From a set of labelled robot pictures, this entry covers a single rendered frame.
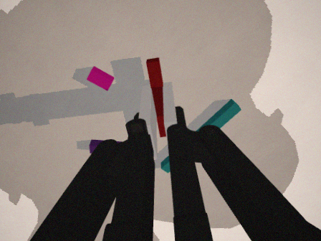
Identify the dark purple rod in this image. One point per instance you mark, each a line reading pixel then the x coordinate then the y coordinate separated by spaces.
pixel 93 144

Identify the dark red rod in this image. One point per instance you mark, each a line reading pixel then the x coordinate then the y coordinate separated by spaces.
pixel 156 84

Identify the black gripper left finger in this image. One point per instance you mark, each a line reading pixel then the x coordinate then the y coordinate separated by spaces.
pixel 81 210

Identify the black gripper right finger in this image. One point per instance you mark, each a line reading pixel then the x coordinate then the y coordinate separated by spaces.
pixel 263 212

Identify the turquoise rod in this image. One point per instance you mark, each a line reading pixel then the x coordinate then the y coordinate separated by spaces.
pixel 220 118

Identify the magenta block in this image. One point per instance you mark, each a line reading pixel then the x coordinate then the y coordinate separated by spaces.
pixel 100 78

